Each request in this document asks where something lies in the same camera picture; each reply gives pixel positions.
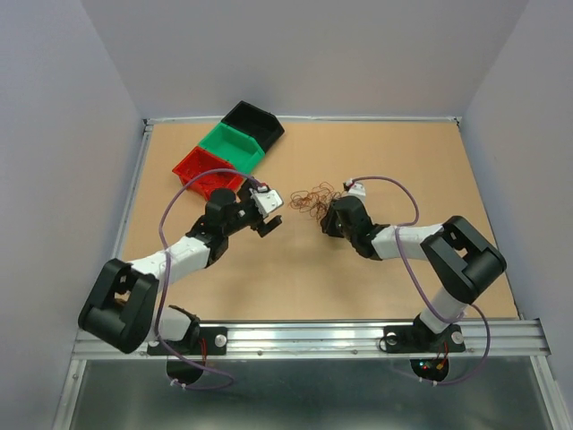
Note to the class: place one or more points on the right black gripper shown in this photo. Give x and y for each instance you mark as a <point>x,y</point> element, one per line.
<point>327,223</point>

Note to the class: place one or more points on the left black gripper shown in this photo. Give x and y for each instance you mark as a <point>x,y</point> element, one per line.
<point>243,195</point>

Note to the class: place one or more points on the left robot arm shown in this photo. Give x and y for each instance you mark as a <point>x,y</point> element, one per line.
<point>120,308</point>

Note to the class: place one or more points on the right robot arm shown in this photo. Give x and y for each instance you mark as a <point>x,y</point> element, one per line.
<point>464,261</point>

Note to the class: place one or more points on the green plastic bin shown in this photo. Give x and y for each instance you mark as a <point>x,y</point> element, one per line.
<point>239,149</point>

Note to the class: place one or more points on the red plastic bin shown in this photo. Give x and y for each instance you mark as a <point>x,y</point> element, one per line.
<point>198,161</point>

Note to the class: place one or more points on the black plastic bin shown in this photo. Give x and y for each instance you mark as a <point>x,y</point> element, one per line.
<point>259,124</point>

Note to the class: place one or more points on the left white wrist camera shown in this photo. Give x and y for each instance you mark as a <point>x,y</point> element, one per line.
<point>266,199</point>

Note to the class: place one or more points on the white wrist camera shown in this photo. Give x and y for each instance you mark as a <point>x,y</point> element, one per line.
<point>355,188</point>
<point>266,199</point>

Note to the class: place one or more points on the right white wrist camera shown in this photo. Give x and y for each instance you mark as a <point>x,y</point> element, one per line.
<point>355,188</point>

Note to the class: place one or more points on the aluminium mounting rail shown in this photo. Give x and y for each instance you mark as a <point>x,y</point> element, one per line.
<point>362,339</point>

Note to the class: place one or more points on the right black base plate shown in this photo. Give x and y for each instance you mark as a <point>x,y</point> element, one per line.
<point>410,339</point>

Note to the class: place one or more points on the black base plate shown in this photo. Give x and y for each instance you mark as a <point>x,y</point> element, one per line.
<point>196,340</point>
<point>410,339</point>

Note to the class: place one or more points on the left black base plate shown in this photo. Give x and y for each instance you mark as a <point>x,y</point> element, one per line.
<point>196,340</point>

